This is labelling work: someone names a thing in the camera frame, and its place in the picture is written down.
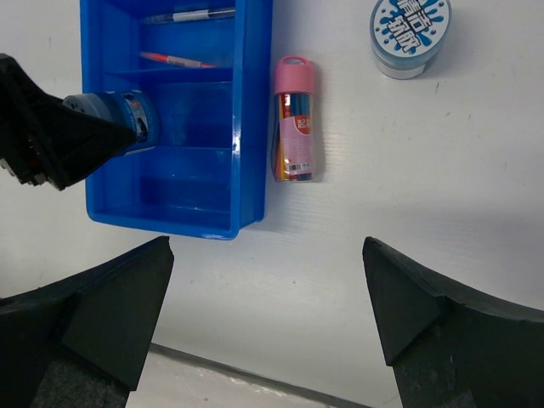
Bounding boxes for blue plastic compartment tray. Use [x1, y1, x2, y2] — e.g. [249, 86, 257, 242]
[80, 1, 273, 240]

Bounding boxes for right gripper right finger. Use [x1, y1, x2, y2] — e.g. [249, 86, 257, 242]
[362, 237, 543, 407]

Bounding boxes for orange thin pen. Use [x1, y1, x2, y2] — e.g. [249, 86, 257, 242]
[139, 51, 216, 68]

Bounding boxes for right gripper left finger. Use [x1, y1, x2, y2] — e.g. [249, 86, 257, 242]
[1, 236, 174, 407]

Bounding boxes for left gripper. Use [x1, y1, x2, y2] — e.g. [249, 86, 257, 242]
[1, 54, 136, 190]

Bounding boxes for blue tape roll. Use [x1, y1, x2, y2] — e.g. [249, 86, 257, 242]
[63, 90, 161, 156]
[370, 0, 452, 80]

